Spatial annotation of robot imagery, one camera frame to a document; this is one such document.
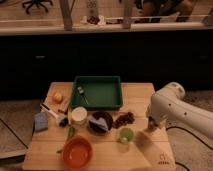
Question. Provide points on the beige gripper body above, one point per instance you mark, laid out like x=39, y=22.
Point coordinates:
x=160, y=123

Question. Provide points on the metal cup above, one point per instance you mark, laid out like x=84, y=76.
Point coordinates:
x=152, y=125

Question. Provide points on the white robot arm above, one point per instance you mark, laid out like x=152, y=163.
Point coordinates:
x=168, y=102

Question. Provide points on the green plastic tray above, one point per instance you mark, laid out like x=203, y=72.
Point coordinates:
x=102, y=92

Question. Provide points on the bunch of dark grapes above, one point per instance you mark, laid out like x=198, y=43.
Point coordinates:
x=124, y=119

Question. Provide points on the blue cloth in bowl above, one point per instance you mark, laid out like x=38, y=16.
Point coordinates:
x=100, y=122

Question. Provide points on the dark brown bowl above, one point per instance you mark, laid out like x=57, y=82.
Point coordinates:
x=106, y=116

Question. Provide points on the white cream cup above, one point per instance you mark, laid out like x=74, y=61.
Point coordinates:
x=79, y=115

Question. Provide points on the metal fork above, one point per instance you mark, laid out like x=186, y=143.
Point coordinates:
x=82, y=93

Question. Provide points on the orange plastic bowl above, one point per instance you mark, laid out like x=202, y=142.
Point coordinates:
x=76, y=153

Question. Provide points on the green chili pepper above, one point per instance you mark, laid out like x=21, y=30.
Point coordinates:
x=71, y=132

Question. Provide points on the seated person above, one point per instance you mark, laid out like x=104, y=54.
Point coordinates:
x=153, y=10

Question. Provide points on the plate with dark food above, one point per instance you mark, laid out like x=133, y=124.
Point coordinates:
x=100, y=20

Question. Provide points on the blue sponge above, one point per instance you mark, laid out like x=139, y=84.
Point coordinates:
x=41, y=122

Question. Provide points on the black office chair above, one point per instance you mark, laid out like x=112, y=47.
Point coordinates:
x=28, y=4

